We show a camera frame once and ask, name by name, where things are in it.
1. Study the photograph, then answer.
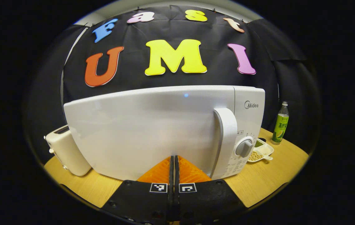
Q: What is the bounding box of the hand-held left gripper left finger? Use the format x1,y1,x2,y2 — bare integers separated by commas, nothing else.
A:
102,155,175,225

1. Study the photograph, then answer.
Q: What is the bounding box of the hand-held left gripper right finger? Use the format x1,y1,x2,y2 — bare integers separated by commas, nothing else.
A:
175,155,247,225

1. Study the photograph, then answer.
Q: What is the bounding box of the white microwave oven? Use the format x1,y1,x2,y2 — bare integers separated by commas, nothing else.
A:
63,85,266,181

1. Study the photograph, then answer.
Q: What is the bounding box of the white divided dish with beans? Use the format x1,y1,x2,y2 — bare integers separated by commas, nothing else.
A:
248,138,274,163

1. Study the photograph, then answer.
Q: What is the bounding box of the cream toaster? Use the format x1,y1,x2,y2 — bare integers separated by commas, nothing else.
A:
44,125,92,177

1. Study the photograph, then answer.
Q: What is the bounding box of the green drink bottle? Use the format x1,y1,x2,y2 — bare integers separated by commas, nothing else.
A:
272,101,290,145

